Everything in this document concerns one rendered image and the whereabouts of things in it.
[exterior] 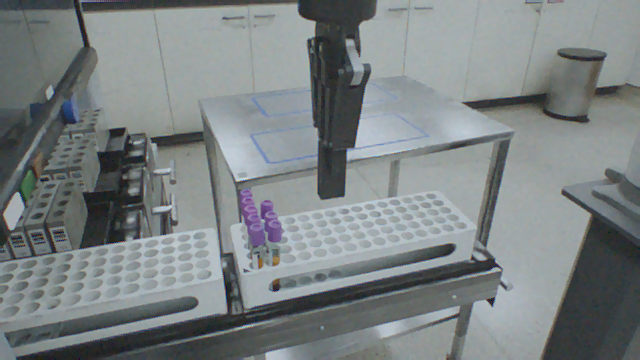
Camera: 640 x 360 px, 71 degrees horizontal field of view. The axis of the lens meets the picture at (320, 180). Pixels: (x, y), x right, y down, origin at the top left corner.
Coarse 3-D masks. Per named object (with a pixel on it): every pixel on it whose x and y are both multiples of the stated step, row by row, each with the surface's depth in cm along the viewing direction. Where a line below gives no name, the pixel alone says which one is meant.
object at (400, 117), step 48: (240, 96) 114; (288, 96) 114; (384, 96) 114; (432, 96) 114; (240, 144) 88; (288, 144) 88; (384, 144) 88; (432, 144) 88; (480, 240) 108; (336, 336) 114; (384, 336) 115
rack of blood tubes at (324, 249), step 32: (288, 224) 56; (320, 224) 57; (352, 224) 57; (384, 224) 58; (416, 224) 57; (448, 224) 56; (288, 256) 51; (320, 256) 53; (352, 256) 51; (384, 256) 60; (416, 256) 60; (448, 256) 56; (256, 288) 49; (288, 288) 51; (320, 288) 52
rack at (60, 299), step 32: (64, 256) 51; (96, 256) 52; (128, 256) 51; (160, 256) 51; (192, 256) 51; (0, 288) 47; (32, 288) 46; (64, 288) 46; (96, 288) 46; (128, 288) 47; (160, 288) 46; (192, 288) 47; (0, 320) 42; (32, 320) 43; (64, 320) 50; (96, 320) 50; (128, 320) 50; (160, 320) 48; (32, 352) 45
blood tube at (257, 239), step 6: (252, 228) 46; (258, 228) 47; (252, 234) 46; (258, 234) 46; (252, 240) 47; (258, 240) 47; (264, 240) 47; (252, 246) 47; (258, 246) 47; (252, 252) 48; (258, 252) 48; (252, 258) 48; (258, 258) 48; (252, 264) 49; (258, 264) 48
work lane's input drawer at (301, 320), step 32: (224, 256) 58; (480, 256) 58; (224, 288) 55; (352, 288) 53; (384, 288) 54; (416, 288) 55; (448, 288) 56; (480, 288) 58; (512, 288) 63; (192, 320) 49; (224, 320) 49; (256, 320) 51; (288, 320) 51; (320, 320) 52; (352, 320) 54; (384, 320) 56; (64, 352) 45; (96, 352) 46; (128, 352) 46; (160, 352) 47; (192, 352) 49; (224, 352) 50; (256, 352) 52
